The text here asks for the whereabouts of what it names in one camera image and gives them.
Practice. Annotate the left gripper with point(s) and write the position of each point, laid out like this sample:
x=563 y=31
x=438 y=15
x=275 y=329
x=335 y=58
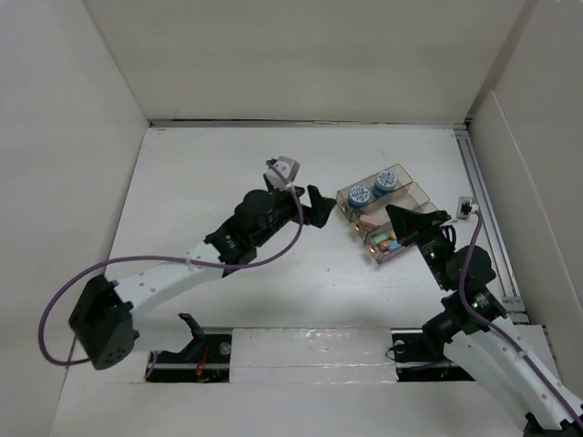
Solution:
x=320 y=206

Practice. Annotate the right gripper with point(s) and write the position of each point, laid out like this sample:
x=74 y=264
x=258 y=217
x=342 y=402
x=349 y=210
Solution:
x=407 y=223

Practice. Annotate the blue highlighter pen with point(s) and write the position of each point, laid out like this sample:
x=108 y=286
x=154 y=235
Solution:
x=395 y=246

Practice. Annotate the pink mini stapler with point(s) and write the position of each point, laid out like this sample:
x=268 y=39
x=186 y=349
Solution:
x=370 y=221

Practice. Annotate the blue round jar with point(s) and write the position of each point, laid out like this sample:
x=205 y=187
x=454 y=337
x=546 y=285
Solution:
x=358 y=196
x=385 y=182

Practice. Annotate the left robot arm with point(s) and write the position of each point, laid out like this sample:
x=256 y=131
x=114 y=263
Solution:
x=106 y=312

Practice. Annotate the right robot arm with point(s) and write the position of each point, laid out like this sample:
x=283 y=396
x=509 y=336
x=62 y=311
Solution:
x=475 y=333

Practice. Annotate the clear three-drawer organizer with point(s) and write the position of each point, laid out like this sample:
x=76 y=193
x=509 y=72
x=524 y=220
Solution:
x=407 y=194

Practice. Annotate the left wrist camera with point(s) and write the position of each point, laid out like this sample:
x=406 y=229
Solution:
x=281 y=173

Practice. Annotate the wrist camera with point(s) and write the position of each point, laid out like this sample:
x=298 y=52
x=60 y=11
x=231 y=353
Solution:
x=466 y=207
x=281 y=173

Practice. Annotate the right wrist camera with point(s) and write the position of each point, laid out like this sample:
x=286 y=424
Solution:
x=466 y=207

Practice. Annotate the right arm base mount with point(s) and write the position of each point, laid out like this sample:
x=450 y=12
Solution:
x=415 y=362

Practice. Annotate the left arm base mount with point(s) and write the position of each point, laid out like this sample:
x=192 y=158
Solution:
x=204 y=359

